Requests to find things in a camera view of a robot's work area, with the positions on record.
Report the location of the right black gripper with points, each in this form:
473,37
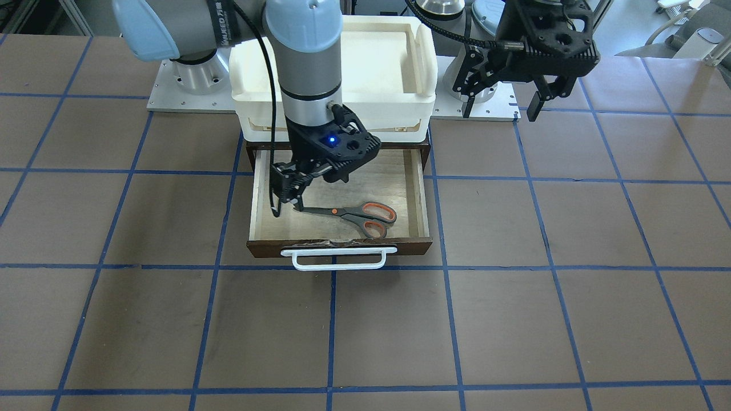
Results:
304,146

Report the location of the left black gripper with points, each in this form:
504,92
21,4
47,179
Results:
484,61

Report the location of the orange grey scissors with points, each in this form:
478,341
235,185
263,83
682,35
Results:
373,219

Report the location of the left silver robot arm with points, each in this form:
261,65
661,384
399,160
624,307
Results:
459,22

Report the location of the wooden drawer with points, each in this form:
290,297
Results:
394,178

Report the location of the white plastic tray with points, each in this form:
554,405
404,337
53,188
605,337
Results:
389,76

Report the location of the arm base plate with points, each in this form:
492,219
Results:
495,103
201,89

